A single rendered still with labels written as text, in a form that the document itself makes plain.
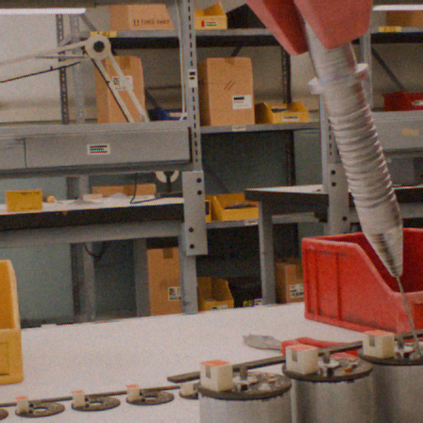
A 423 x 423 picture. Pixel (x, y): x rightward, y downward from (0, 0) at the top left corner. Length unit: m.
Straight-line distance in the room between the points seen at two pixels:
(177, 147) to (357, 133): 2.37
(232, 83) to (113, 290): 1.19
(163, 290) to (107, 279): 0.46
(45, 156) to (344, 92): 2.31
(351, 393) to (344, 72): 0.08
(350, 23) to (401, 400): 0.11
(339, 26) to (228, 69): 4.25
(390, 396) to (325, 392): 0.03
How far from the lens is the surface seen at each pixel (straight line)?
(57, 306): 4.74
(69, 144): 2.56
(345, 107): 0.25
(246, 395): 0.24
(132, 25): 4.31
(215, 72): 4.48
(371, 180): 0.26
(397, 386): 0.28
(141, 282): 3.29
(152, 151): 2.60
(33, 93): 4.70
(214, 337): 0.65
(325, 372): 0.26
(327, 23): 0.24
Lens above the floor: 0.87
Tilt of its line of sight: 4 degrees down
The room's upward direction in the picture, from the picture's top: 3 degrees counter-clockwise
